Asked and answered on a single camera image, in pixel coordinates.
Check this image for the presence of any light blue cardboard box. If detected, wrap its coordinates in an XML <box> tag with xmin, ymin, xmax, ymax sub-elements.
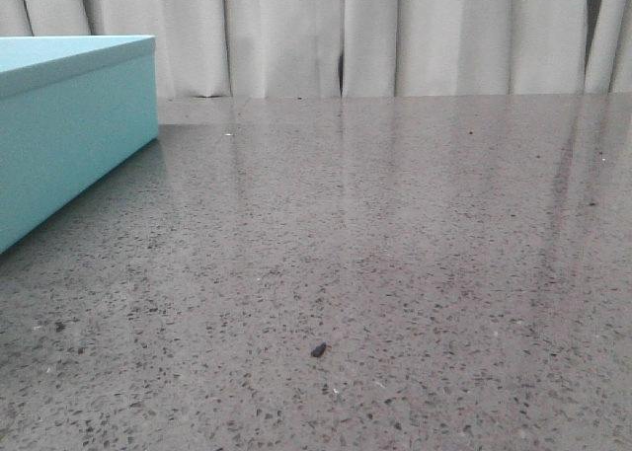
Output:
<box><xmin>1</xmin><ymin>36</ymin><xmax>158</xmax><ymax>250</ymax></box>

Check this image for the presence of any small black debris piece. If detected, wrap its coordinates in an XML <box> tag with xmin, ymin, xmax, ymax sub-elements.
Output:
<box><xmin>310</xmin><ymin>342</ymin><xmax>327</xmax><ymax>358</ymax></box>

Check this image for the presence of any white pleated curtain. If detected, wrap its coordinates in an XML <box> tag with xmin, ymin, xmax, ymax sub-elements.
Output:
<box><xmin>1</xmin><ymin>0</ymin><xmax>631</xmax><ymax>98</ymax></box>

